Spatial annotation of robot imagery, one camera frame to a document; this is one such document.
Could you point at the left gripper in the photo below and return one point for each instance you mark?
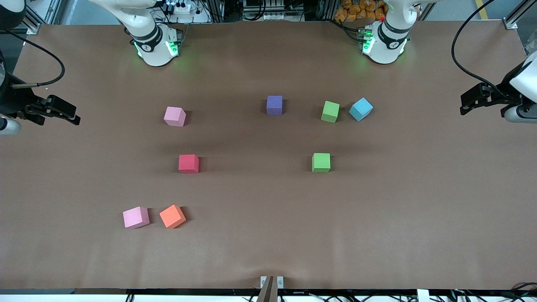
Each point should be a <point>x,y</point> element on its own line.
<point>504,94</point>

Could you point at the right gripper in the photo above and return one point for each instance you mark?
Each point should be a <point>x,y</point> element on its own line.
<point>12,102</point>

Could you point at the pink foam cube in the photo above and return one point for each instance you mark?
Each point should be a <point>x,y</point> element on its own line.
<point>136,217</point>
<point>174,116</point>

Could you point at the red foam cube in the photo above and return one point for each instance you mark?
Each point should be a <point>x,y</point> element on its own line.
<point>188,164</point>

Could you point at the green foam cube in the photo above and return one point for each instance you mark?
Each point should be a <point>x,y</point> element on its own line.
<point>330,112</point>
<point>321,162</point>

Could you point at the purple foam cube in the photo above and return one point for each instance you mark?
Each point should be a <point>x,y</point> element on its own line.
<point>274,105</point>

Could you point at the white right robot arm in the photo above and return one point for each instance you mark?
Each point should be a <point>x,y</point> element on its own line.
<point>153,46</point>

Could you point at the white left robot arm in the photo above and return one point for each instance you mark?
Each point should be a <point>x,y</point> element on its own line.
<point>384,46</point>

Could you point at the blue foam cube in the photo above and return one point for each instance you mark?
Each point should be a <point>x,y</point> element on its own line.
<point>361,109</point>

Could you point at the orange foam cube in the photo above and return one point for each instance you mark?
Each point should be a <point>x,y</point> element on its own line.
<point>172,217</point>

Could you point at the bag of orange snacks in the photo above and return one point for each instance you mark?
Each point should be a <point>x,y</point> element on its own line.
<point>356,10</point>

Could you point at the white power strip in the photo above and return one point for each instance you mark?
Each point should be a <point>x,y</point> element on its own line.
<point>181,7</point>

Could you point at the small white box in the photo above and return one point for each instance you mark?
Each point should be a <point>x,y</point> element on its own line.
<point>423,296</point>

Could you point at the grey equipment box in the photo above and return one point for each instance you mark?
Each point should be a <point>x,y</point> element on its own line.
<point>272,10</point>

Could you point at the table cover sheet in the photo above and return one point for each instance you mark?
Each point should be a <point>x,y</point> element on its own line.
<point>268,209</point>

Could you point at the aluminium frame profile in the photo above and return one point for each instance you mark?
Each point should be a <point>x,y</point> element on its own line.
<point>509,23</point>
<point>33,27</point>

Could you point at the metal table edge bracket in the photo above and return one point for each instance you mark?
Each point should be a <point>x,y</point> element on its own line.
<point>280,282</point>

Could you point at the brown wedge post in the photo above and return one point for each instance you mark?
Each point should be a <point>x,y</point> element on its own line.
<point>267,293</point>

